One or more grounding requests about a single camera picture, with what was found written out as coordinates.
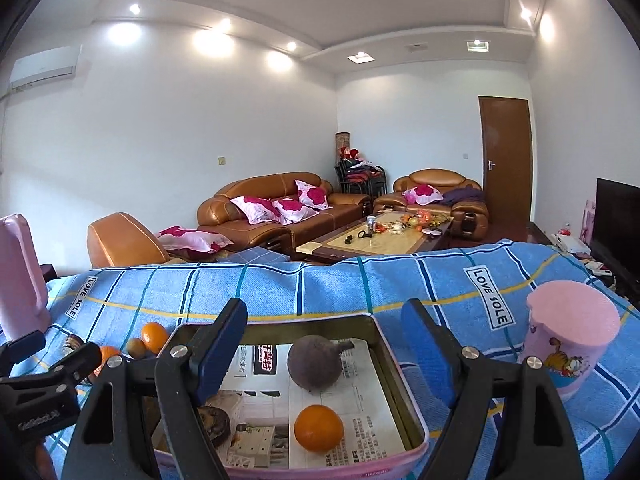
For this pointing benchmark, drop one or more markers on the newspaper lining in tin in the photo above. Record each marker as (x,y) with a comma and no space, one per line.
(261,419)

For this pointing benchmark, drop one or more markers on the small orange on cloth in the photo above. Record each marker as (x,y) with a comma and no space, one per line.
(154,337)

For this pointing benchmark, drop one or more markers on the small brown kiwi fruit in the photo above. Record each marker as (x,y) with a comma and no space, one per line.
(136,348)

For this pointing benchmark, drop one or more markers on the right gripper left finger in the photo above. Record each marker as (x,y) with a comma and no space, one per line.
(110,440)

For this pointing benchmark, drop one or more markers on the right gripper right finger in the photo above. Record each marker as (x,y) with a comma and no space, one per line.
(535,439)

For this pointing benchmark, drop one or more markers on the brown leather three-seat sofa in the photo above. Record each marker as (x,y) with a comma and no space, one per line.
(218,214)

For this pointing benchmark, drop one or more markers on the orange in tin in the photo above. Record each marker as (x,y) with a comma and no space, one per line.
(318,429)

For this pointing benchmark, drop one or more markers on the dark purple passion fruit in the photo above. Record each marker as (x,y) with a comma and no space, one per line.
(314,362)

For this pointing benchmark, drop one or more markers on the wooden coffee table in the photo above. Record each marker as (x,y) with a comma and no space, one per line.
(383,235)

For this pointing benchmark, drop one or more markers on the brown leather armchair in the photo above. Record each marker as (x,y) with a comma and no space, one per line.
(441,191)

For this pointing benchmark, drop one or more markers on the pink cartoon cup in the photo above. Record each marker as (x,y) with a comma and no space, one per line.
(570,325)

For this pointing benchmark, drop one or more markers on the blue plaid tablecloth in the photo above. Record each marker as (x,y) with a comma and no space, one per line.
(478,293)

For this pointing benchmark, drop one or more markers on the pink metal tin box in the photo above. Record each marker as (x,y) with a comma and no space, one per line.
(405,411)

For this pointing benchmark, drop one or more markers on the pink floral pillow on floor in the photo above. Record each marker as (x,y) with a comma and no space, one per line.
(198,242)

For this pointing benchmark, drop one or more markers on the pink floral pillow armchair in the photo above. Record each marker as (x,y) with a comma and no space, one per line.
(422,195)

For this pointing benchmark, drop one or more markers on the stacked black chairs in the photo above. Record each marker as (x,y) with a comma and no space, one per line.
(361,178)

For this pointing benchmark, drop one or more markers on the pink electric kettle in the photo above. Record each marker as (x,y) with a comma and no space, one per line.
(23,294)

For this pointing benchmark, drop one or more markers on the pink floral pillow left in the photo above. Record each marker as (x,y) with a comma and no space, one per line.
(257,209)

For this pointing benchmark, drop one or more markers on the pink floral pillow middle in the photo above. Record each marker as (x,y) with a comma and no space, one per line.
(291,211)

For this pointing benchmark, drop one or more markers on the white air conditioner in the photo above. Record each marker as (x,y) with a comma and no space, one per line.
(44,66)

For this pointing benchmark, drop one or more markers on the black television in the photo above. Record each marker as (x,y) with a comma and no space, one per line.
(615,234)

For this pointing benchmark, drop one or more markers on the purple blanket on armchair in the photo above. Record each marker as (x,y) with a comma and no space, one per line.
(460,195)

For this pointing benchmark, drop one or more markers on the large orange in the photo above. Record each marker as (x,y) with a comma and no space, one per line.
(106,353)

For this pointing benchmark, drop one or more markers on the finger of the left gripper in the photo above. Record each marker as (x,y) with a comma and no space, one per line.
(79,364)
(18,350)

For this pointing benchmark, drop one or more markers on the dark round mangosteen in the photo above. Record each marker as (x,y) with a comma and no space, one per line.
(216,423)

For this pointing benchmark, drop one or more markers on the brown wooden door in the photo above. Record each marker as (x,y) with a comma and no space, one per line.
(508,158)

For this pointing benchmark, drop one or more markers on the pink floral pillow right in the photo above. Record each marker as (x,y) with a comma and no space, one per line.
(311,196)

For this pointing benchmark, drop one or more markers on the brown leather chair near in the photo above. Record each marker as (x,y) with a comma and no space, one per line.
(121,240)

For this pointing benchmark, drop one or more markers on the fruit pile on coffee table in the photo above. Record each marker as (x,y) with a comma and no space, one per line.
(424,219)

